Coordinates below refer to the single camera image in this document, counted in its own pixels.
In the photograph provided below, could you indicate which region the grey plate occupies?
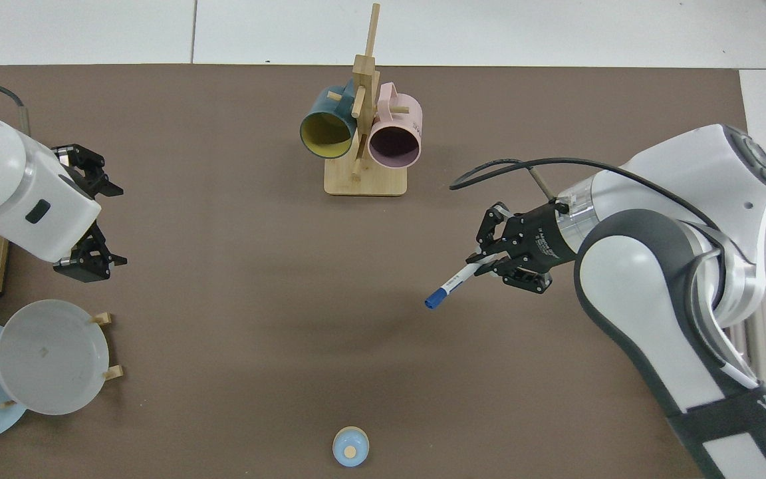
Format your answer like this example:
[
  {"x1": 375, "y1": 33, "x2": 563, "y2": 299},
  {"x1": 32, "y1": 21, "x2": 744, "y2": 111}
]
[{"x1": 0, "y1": 299, "x2": 110, "y2": 416}]

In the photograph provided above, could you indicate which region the pink mug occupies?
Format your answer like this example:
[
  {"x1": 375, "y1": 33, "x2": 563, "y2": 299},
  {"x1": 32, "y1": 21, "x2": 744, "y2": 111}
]
[{"x1": 367, "y1": 82, "x2": 423, "y2": 170}]

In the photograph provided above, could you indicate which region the dark teal mug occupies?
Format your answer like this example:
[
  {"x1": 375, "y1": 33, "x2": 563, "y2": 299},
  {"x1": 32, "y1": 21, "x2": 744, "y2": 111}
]
[{"x1": 300, "y1": 79, "x2": 359, "y2": 160}]

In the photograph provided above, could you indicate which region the wooden cup stand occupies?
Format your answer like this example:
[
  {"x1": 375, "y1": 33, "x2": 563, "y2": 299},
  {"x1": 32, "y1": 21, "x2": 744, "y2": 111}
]
[{"x1": 324, "y1": 3, "x2": 408, "y2": 197}]

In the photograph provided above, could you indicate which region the white marker with blue cap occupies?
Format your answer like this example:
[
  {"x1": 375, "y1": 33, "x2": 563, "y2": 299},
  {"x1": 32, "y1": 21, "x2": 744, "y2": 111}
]
[{"x1": 424, "y1": 261, "x2": 497, "y2": 311}]

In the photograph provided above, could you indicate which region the brown table cloth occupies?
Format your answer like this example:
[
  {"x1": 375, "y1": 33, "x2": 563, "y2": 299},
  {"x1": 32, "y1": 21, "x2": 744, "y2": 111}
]
[{"x1": 0, "y1": 65, "x2": 756, "y2": 479}]

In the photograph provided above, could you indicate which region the wooden plate rack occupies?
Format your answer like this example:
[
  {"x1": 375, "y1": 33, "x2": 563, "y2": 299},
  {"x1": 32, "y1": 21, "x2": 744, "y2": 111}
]
[{"x1": 0, "y1": 312, "x2": 124, "y2": 408}]

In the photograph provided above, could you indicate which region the small blue round thing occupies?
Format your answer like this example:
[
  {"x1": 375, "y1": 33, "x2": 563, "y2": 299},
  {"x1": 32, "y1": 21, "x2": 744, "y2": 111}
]
[{"x1": 332, "y1": 426, "x2": 370, "y2": 468}]

